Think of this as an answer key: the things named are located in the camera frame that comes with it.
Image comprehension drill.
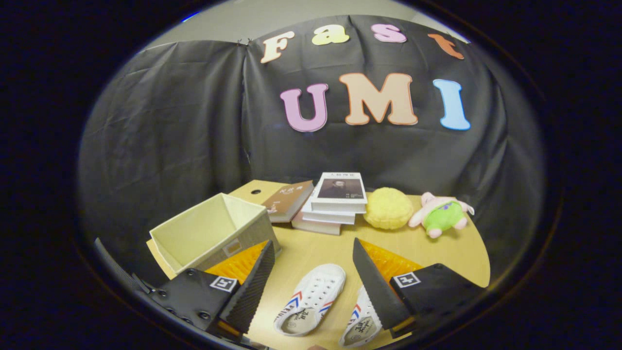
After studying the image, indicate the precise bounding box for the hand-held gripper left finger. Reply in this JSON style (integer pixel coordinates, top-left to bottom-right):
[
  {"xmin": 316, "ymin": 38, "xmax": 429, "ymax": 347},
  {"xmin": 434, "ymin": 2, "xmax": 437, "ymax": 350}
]
[{"xmin": 145, "ymin": 240, "xmax": 276, "ymax": 341}]

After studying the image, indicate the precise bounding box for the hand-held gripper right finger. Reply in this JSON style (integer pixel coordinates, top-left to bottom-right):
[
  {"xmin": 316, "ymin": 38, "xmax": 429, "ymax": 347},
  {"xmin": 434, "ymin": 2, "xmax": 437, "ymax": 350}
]
[{"xmin": 351, "ymin": 237, "xmax": 488, "ymax": 340}]

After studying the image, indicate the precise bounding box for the white striped canvas shoe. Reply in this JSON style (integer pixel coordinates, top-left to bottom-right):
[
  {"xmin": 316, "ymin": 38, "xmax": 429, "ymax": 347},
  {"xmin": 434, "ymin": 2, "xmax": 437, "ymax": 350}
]
[
  {"xmin": 339, "ymin": 284, "xmax": 384, "ymax": 348},
  {"xmin": 273, "ymin": 263, "xmax": 347, "ymax": 337}
]

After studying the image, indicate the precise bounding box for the grey fabric storage box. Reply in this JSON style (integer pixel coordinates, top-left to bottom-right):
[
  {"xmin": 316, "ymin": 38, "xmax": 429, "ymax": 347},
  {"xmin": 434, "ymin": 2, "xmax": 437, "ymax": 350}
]
[{"xmin": 149, "ymin": 192, "xmax": 282, "ymax": 276}]

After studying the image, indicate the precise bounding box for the round yellow plush toy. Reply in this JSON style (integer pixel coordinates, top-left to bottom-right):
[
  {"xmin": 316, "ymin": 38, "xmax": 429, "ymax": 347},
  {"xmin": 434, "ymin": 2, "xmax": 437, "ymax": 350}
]
[{"xmin": 363, "ymin": 187, "xmax": 415, "ymax": 230}]

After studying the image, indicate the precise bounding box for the pale pink edged book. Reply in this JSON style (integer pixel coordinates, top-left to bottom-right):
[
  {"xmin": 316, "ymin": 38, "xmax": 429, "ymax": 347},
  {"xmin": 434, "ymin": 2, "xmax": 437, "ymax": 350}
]
[{"xmin": 292, "ymin": 214, "xmax": 343, "ymax": 236}]

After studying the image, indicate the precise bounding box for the plain white book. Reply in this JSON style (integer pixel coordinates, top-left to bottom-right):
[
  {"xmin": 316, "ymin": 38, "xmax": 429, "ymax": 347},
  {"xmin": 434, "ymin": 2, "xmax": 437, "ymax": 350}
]
[{"xmin": 301, "ymin": 199, "xmax": 358, "ymax": 226}]

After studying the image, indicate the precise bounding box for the pink and green plush toy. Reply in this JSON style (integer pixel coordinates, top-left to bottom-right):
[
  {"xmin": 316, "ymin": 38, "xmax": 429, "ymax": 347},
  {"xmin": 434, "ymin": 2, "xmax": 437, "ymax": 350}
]
[{"xmin": 408, "ymin": 192, "xmax": 475, "ymax": 239}]

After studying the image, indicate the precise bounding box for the brown cover book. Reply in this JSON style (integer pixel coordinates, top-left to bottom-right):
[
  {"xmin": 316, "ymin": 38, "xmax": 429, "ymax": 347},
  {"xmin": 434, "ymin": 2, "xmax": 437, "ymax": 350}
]
[{"xmin": 261, "ymin": 180, "xmax": 315, "ymax": 224}]

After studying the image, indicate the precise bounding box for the white portrait cover book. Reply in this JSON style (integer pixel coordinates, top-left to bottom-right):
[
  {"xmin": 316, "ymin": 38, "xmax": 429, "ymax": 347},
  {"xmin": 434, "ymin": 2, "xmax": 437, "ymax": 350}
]
[{"xmin": 310, "ymin": 172, "xmax": 368, "ymax": 214}]

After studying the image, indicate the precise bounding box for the black backdrop cloth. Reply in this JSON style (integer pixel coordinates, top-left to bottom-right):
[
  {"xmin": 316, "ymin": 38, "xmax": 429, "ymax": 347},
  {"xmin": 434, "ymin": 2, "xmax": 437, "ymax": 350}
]
[{"xmin": 78, "ymin": 15, "xmax": 547, "ymax": 287}]

